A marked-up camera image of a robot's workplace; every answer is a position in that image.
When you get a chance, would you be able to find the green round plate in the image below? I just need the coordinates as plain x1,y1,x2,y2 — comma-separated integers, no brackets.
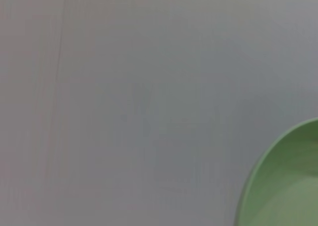
233,117,318,226

